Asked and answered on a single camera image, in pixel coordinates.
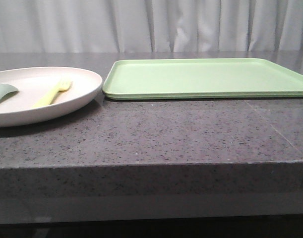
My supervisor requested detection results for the yellow plastic fork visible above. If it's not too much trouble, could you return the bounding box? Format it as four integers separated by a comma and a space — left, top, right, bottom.
32, 79, 72, 108

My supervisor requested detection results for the beige round plastic plate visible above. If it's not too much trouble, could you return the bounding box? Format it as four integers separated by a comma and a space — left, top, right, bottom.
0, 67, 103, 127

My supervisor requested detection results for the light green serving tray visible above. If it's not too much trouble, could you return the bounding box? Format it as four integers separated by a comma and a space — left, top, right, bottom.
102, 58, 303, 100

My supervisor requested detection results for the green plastic spoon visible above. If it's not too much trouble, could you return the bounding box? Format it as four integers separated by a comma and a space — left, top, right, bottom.
0, 84, 18, 100

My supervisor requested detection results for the white pleated curtain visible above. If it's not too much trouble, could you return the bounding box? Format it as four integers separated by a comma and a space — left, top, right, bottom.
0, 0, 303, 53

